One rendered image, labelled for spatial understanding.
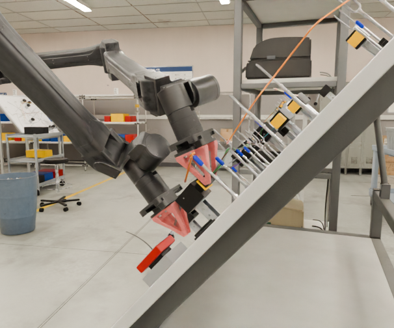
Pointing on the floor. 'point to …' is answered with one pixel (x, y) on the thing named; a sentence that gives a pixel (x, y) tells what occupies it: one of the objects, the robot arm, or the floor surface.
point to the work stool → (56, 184)
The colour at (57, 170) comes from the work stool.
